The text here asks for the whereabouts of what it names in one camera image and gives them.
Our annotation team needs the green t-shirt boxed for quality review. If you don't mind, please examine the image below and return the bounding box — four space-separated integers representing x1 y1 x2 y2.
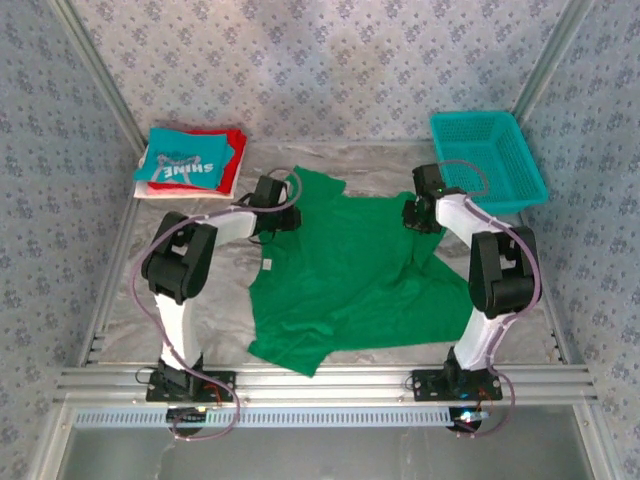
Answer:
247 165 474 377

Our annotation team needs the red folded t-shirt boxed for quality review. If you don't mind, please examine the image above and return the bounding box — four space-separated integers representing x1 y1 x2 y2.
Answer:
147 128 248 197

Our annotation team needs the teal plastic basket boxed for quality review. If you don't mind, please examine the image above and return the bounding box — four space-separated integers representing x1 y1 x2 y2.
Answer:
429 110 549 217

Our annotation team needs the teal t-shirt with white print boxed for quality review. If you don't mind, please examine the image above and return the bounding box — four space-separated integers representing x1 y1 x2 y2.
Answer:
133 127 236 192

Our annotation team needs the small controller circuit board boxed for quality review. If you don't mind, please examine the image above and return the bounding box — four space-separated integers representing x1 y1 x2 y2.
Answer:
166 406 210 422
448 408 490 427

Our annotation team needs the aluminium mounting rail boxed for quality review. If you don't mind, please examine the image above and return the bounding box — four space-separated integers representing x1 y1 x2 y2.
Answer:
54 363 599 404

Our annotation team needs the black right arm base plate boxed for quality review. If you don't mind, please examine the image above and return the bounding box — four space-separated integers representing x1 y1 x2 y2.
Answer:
411 368 503 403

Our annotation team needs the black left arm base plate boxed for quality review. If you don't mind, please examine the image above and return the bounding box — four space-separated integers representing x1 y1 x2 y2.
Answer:
145 368 237 403

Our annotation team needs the slotted grey cable duct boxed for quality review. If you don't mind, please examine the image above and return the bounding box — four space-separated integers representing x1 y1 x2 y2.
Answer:
74 405 494 429

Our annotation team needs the aluminium corner post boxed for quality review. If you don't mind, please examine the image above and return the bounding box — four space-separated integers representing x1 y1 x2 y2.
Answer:
512 0 596 122
49 0 147 151

